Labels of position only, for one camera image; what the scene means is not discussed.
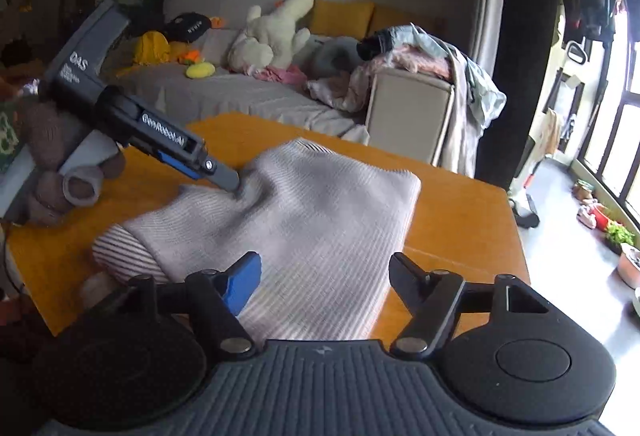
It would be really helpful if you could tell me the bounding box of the hanging beige cloth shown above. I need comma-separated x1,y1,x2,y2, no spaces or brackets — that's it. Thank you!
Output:
542,108,562,157

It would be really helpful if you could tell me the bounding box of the floral white cloth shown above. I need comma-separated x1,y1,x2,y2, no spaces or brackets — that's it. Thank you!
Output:
306,66,376,114

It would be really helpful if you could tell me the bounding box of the white plush toy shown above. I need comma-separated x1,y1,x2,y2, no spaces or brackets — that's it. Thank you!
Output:
229,0,315,72

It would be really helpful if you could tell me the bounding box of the grey striped sweater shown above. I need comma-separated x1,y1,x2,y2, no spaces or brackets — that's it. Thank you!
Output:
92,138,422,342

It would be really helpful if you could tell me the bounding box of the dark screen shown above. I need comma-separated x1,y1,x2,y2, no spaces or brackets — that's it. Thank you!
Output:
117,0,167,37

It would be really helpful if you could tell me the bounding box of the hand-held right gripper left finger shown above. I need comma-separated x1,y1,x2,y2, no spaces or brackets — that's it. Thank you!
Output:
122,252,262,356

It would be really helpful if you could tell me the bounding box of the yellow backpack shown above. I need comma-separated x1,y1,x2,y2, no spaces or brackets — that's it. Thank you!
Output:
132,31,172,66

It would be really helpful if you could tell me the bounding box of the black window frame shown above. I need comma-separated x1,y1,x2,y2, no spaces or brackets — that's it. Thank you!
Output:
575,6,640,237

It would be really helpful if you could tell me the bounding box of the pink bowl planter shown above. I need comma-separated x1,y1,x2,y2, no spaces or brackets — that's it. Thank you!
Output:
616,246,640,289

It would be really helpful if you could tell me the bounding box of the small green plant tray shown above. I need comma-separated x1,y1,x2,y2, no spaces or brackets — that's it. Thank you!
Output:
604,222,636,254

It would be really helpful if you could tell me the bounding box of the grey neck pillow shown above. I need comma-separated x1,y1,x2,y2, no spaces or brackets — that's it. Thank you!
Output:
295,36,371,79

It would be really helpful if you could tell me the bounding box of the yellow sofa cushion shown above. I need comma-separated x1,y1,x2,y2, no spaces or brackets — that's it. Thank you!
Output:
307,0,376,38
369,6,446,39

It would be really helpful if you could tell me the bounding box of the pink cloth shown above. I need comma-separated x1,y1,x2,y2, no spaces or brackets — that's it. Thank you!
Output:
252,65,307,87

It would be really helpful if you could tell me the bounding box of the pink garment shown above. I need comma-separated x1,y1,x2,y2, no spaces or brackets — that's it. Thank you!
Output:
370,43,453,79

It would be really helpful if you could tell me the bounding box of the grey covered sofa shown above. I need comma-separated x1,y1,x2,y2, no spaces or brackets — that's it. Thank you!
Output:
107,0,451,142

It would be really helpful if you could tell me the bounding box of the red pot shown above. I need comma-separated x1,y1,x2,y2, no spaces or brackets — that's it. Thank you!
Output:
577,198,611,229

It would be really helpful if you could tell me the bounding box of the black cap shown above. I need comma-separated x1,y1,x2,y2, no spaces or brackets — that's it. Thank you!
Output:
164,12,211,41

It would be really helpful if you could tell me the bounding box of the person's left hand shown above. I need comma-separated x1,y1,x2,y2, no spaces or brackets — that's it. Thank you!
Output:
20,97,126,227

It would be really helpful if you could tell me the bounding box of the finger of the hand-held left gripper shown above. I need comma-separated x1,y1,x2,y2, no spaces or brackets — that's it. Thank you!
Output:
159,150,241,192

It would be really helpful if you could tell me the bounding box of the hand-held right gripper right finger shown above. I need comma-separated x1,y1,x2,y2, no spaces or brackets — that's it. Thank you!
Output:
389,252,550,357

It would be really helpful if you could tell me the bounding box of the dark knit garment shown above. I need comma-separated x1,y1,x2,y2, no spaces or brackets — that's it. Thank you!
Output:
356,36,396,62

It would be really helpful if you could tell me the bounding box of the pale green garment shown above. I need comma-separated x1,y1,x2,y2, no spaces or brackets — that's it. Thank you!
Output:
410,23,507,139

